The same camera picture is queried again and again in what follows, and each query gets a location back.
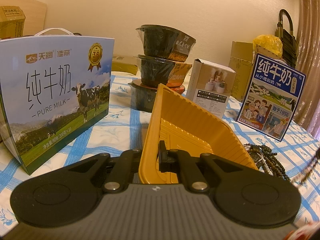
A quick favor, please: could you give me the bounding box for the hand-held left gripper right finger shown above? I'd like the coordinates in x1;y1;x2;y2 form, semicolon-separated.
159;140;247;193

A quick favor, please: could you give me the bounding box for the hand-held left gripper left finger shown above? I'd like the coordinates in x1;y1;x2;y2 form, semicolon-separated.
66;149;143;193

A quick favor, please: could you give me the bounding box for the golden plastic tray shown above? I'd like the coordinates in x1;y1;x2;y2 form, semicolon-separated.
139;83;259;184

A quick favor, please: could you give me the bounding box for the pile of bead bracelets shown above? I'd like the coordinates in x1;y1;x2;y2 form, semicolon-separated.
242;142;292;182

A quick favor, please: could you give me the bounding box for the long dark beaded strand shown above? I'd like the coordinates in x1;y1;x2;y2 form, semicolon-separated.
291;152;320;188

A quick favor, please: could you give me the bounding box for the blue checked tablecloth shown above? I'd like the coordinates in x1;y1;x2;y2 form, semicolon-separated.
0;70;320;232

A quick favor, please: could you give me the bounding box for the bottom black instant bowl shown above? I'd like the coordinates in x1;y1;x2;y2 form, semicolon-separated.
128;81;186;113

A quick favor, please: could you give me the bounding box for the small white product box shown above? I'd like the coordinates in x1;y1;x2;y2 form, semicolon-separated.
185;58;237;119

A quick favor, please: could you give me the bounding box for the middle black instant bowl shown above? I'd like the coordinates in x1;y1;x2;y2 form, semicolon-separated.
138;54;193;87

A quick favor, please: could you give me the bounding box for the flat brown cardboard box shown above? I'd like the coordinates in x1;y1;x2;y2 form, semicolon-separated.
111;54;139;75

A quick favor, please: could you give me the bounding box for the light blue cow milk carton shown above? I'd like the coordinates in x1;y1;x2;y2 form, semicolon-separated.
0;28;115;175

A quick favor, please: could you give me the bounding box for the black instant meal bowl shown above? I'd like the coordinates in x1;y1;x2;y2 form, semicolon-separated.
135;24;197;62

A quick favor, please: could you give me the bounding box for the tall brown cardboard box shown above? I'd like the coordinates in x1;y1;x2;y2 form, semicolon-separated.
230;41;258;103

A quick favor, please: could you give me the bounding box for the dark blue cartoon milk carton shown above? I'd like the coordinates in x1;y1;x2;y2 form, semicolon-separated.
236;53;307;142

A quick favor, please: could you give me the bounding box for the yellow plastic bag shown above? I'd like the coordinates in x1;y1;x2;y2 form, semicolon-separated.
252;34;284;58

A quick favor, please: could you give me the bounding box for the black folding rack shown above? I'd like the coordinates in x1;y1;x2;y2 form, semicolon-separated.
274;9;298;68

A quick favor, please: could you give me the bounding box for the pale wooden board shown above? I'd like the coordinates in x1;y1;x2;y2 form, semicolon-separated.
0;0;48;40

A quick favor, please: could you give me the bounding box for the pink patterned curtain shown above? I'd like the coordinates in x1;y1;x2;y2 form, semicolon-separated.
292;0;320;140

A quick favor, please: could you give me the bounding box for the printed brown cardboard box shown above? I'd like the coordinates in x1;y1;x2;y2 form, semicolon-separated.
0;6;26;40

